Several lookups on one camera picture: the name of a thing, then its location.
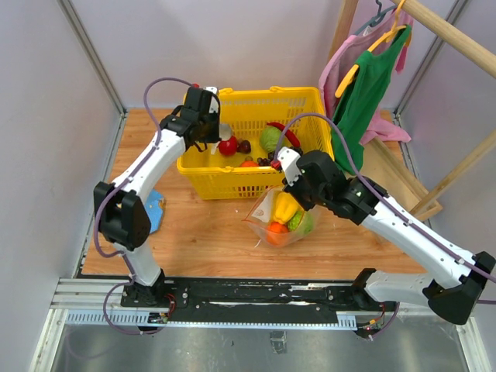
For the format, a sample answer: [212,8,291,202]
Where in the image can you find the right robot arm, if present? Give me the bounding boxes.
[277,147,495,325]

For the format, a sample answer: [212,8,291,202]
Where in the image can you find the yellow bell pepper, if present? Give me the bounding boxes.
[272,191,301,225]

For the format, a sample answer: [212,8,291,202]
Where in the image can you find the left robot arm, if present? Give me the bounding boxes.
[94,85,221,307]

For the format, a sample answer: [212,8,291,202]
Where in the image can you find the pink shirt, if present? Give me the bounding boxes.
[318,12,411,145]

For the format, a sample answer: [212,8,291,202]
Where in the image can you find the clear zip top bag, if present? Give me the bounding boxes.
[243,187,320,247]

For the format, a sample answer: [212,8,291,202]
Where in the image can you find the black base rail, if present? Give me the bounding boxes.
[121,277,396,326]

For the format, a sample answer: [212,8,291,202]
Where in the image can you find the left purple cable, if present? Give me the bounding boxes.
[95,77,201,336]

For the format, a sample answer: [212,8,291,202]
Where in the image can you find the yellow plastic basket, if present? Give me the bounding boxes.
[177,87,333,200]

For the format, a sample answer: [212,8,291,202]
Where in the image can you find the yellow hanger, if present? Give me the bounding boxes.
[335,0,406,98]

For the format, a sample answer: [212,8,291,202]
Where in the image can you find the orange in basket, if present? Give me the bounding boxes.
[240,160,258,167]

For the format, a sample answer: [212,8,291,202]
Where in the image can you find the green sugar apple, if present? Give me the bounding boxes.
[286,211,305,232]

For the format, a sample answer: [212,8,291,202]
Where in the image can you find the red apple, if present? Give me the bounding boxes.
[218,136,238,157]

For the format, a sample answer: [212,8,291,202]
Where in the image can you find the red chili pepper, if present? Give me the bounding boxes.
[267,122,301,147]

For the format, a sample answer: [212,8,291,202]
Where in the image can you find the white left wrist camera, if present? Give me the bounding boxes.
[205,86,220,114]

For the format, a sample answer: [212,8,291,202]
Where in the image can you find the dark grape bunch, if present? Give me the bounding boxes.
[257,152,274,167]

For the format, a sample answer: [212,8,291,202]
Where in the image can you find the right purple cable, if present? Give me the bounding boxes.
[270,112,496,342]

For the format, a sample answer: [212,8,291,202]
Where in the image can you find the purple cable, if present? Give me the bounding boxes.
[270,112,496,342]
[95,77,201,336]

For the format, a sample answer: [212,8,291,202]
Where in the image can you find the blue cloth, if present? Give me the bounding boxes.
[145,189,166,234]

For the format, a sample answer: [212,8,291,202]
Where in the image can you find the green tank top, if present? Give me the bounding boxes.
[332,25,412,174]

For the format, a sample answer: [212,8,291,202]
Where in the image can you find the white cable duct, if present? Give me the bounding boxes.
[64,312,357,330]

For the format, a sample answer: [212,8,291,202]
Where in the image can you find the orange fruit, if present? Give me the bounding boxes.
[267,222,290,246]

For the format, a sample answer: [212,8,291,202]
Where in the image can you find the grey hanger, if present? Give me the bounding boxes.
[354,0,397,36]

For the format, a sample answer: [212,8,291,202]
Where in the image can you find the dark red fig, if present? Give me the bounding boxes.
[237,139,251,154]

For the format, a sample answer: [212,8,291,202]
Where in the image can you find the green cabbage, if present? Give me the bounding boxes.
[259,126,281,153]

